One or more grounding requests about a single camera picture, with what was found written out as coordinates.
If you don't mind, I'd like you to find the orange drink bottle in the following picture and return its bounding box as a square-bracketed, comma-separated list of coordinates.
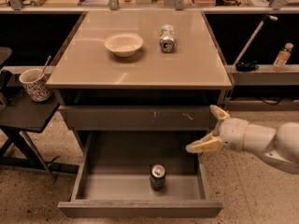
[272, 43, 293, 71]

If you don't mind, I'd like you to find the open middle drawer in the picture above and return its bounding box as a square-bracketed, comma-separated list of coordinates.
[58, 131, 222, 217]

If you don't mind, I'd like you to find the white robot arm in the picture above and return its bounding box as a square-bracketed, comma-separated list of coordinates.
[186, 105, 299, 175]

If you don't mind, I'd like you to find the silver can lying down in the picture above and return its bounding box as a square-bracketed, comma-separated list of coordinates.
[160, 24, 176, 53]

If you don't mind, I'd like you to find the grey drawer cabinet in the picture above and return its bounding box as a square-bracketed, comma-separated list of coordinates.
[47, 9, 232, 147]

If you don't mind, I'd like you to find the patterned paper cup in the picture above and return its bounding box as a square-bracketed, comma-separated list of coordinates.
[19, 68, 52, 102]

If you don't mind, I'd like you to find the wooden stir stick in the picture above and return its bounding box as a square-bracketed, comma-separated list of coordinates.
[40, 56, 51, 77]

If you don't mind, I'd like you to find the dark side table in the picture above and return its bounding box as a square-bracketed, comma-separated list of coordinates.
[0, 46, 80, 182]

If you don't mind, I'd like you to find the black cable bundle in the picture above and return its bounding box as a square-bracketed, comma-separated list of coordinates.
[235, 61, 260, 73]

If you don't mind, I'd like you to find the white pole with black handle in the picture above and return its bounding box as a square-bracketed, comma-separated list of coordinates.
[233, 14, 278, 66]

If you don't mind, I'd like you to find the closed top drawer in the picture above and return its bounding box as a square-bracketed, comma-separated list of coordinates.
[59, 105, 217, 131]

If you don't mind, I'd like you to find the green soda can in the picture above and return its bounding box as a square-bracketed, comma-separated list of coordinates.
[149, 164, 166, 191]

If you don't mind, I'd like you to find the white paper bowl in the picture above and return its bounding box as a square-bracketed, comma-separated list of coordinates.
[104, 33, 143, 58]

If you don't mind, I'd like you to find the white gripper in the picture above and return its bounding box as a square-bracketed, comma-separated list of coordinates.
[185, 105, 249, 153]

